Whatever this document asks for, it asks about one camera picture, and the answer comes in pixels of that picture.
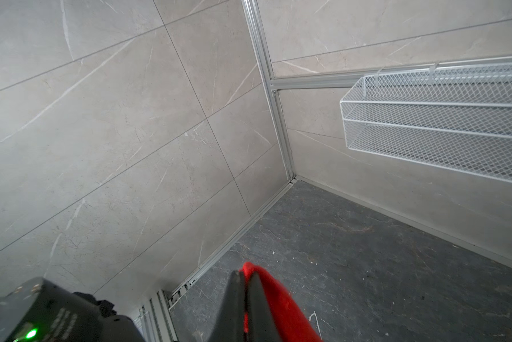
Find white wire mesh basket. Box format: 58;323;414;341
339;62;512;183

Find aluminium frame profiles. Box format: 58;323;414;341
131;0;512;342

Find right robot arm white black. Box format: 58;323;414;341
0;272;281;341

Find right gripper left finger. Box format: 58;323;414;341
208;271;246;342

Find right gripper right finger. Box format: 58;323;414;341
246;273;281;342

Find red cloth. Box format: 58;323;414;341
241;262;322;341

